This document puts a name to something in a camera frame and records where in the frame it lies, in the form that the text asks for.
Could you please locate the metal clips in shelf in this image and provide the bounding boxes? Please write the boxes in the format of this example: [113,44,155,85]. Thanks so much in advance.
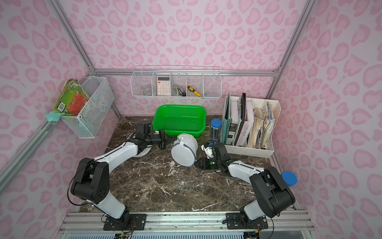
[174,85,187,97]

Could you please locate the round metal tin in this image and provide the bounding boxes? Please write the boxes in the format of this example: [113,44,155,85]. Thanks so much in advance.
[142,87,153,96]

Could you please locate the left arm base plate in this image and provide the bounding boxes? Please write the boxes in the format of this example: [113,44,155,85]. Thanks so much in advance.
[103,213,147,231]

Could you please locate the green plastic basket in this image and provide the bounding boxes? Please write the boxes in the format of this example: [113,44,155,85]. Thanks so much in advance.
[152,105,207,137]

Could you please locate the white file organizer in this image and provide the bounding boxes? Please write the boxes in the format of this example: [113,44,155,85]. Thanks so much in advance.
[220,95,281,158]

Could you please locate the beige papers in organizer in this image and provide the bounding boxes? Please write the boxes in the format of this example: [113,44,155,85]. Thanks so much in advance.
[247,101,276,150]

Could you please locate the mint green star hook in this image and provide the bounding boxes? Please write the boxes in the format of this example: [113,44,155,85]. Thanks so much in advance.
[45,111,64,122]

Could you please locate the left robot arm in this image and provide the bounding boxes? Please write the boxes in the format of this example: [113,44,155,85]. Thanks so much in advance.
[69,120,177,226]

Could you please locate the pencil tube blue lid standing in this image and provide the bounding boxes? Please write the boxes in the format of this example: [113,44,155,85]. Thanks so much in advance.
[210,118,222,144]

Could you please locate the white book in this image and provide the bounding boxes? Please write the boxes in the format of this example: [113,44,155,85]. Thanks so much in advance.
[237,100,254,146]

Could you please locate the green red booklet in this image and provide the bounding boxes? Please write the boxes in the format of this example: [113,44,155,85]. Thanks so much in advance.
[53,79,90,116]

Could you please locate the pencil tube blue lid lying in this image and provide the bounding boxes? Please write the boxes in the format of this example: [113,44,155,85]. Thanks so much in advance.
[281,170,298,187]

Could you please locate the white wire shelf back wall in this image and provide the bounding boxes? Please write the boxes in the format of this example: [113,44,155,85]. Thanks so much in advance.
[130,68,222,99]

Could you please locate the white mesh laundry bag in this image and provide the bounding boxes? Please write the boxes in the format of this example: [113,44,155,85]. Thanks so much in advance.
[134,147,152,158]

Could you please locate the black binder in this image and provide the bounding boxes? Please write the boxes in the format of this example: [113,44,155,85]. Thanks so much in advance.
[236,93,247,139]

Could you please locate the yellow black utility knife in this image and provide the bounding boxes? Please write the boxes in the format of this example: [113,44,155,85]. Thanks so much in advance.
[187,86,202,97]

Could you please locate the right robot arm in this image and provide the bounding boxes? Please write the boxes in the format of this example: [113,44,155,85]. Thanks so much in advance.
[197,143,297,228]

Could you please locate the white calculator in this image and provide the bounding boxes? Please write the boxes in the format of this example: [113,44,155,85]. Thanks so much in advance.
[157,76,171,96]

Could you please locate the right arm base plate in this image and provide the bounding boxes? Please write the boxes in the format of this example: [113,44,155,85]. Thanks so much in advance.
[222,213,269,230]

